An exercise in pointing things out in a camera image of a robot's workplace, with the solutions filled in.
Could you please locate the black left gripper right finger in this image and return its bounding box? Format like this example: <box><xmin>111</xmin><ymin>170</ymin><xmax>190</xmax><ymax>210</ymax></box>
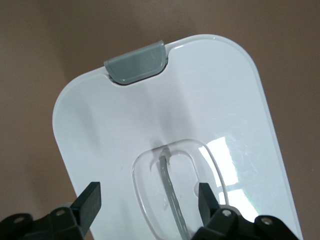
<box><xmin>192</xmin><ymin>182</ymin><xmax>303</xmax><ymax>240</ymax></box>

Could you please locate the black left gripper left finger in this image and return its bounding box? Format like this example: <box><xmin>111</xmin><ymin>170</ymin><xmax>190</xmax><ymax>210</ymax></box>
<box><xmin>0</xmin><ymin>181</ymin><xmax>102</xmax><ymax>240</ymax></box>

